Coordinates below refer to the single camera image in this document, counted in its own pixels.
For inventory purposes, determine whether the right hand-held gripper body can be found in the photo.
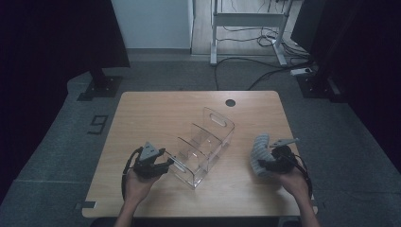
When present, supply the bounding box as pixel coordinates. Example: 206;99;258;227
269;137;300;174

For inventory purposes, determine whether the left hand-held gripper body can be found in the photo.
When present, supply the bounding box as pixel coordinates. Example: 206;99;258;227
133;141;160;179

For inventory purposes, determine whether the grey striped fluffy sock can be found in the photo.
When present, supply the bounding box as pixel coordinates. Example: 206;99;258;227
250;132;277;178

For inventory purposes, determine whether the clear acrylic organizer box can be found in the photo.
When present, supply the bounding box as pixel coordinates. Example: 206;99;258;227
165;107;235;189

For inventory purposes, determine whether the person's left hand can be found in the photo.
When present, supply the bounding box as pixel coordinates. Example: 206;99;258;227
124;169;159;206

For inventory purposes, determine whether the person's right hand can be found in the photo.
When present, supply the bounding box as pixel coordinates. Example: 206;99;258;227
277;167;311;204

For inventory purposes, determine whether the black stand base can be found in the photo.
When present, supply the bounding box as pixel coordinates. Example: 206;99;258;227
296;74;346;103
77;67;124;102

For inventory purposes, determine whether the white power strip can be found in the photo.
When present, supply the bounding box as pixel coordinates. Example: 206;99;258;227
289;66;314;77

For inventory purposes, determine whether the black curtain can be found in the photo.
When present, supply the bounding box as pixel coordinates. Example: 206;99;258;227
0;0;131;202
291;0;401;173

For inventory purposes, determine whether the right hand-held gripper cable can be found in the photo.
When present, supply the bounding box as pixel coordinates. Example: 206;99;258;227
292;154;313;198

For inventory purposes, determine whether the hand-held gripper cable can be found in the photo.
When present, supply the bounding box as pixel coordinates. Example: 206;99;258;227
121;147;143;201
292;154;313;198

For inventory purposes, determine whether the left hand-held gripper cable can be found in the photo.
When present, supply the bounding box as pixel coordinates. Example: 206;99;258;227
121;147;143;201

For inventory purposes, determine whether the thick black floor cable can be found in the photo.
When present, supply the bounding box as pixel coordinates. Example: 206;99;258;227
247;61;316;92

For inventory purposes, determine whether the long black floor cable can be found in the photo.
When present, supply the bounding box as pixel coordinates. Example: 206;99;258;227
214;56;292;92

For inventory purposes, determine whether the tangled black cable bundle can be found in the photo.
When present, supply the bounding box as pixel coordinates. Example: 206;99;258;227
217;25;311;60

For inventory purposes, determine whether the white metal desk frame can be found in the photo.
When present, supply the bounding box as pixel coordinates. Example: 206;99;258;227
210;0;294;66

